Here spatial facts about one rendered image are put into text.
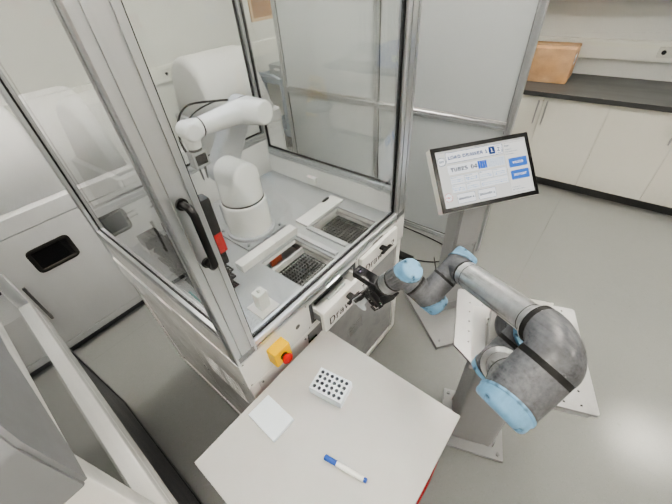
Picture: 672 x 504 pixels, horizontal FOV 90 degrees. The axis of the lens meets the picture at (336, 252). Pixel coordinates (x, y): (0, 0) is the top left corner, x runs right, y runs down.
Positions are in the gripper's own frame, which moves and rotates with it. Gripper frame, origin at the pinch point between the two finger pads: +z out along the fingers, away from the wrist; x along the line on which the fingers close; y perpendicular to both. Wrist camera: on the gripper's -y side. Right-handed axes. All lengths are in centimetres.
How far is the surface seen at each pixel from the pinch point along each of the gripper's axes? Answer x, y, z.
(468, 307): 33.8, 36.0, -6.3
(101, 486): -80, -12, -38
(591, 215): 267, 106, 37
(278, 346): -32.9, -6.8, 5.3
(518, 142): 109, 1, -31
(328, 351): -17.5, 8.3, 13.1
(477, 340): 20.4, 43.5, -11.5
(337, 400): -31.4, 19.3, 0.9
